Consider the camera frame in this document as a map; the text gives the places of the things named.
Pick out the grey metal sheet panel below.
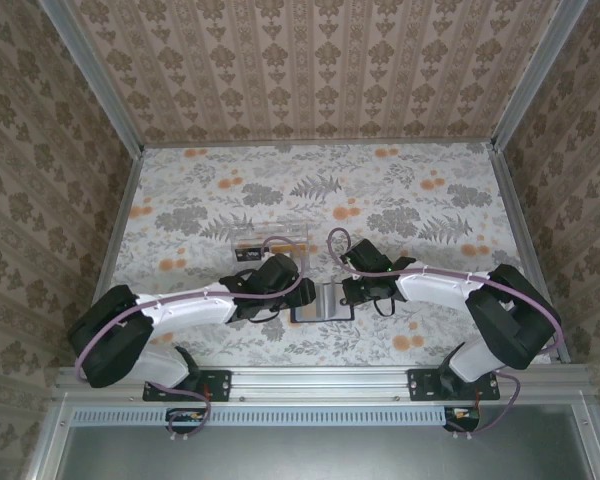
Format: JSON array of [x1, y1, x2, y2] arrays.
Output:
[[54, 404, 596, 480]]

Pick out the aluminium table side rail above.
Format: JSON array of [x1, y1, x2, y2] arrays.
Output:
[[494, 147, 571, 364], [74, 147, 146, 366]]

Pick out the navy blue card holder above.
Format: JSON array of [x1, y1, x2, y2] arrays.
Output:
[[288, 281, 357, 325]]

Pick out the floral table cover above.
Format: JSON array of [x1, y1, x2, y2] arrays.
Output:
[[82, 142, 564, 369]]

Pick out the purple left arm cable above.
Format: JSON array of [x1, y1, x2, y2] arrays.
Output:
[[74, 234, 310, 444]]

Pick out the grey slotted cable duct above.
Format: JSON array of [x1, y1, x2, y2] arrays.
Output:
[[72, 405, 451, 426]]

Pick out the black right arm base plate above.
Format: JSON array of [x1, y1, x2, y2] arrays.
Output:
[[407, 368, 501, 403]]

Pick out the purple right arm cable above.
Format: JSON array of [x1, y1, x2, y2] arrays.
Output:
[[327, 227, 566, 444]]

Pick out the clear acrylic card tray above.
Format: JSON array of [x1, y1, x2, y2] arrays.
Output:
[[229, 218, 314, 274]]

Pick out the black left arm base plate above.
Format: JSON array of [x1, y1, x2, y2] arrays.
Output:
[[143, 368, 232, 403]]

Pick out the aluminium frame post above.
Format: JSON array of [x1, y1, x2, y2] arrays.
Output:
[[488, 0, 590, 151], [38, 0, 146, 156]]

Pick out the aluminium mounting rail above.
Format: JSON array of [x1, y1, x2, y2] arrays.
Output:
[[54, 364, 594, 401]]

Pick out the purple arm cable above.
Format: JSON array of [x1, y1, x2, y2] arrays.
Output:
[[327, 227, 566, 444], [74, 234, 310, 444]]

